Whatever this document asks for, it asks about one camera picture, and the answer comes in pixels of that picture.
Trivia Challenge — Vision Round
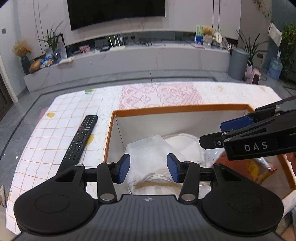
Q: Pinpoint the clear plastic bag white filling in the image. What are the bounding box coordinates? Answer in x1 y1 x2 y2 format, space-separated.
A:
162 133 212 168

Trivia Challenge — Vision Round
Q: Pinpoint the white paper bag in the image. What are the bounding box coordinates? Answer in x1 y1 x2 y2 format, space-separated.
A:
124 136 186 196

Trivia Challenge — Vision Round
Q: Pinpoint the shiny foil snack bag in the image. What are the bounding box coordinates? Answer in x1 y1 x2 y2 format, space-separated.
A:
214 152 278 185

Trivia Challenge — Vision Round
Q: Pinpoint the person's right hand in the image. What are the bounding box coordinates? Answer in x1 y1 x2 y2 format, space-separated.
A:
287 153 296 175

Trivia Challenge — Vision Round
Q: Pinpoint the black remote control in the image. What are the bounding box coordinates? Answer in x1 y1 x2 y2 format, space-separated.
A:
57 115 98 174

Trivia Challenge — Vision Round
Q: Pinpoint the blue water jug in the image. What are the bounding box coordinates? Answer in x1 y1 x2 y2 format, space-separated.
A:
267 51 283 80

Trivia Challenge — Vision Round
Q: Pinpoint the small pink heater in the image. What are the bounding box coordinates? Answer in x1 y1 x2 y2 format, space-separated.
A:
245 61 261 85

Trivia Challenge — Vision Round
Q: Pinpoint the orange cardboard box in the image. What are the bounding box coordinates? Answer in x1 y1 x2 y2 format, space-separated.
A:
103 104 296 200

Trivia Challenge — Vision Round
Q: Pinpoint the green potted plant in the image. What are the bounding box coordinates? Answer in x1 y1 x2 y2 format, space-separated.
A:
236 31 268 65

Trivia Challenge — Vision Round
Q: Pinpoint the grey trash bin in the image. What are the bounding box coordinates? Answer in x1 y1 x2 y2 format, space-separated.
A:
227 48 249 80

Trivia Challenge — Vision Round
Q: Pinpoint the white marble tv console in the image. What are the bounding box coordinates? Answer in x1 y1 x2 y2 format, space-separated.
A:
24 44 230 91

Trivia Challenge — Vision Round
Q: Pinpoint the teddy bear figure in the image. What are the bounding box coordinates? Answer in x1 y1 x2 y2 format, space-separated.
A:
202 27 212 43

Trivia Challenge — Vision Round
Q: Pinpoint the white wifi router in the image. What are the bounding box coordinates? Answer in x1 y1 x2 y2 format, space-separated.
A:
109 35 126 51

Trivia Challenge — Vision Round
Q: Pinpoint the left potted plant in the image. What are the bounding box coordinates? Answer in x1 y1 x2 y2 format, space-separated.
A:
39 21 67 64

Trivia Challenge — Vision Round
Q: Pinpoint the dried flower vase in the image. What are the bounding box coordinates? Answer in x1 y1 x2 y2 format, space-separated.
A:
13 40 31 75

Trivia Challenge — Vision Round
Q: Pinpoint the black television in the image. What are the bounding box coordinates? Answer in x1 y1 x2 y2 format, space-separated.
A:
67 0 166 30

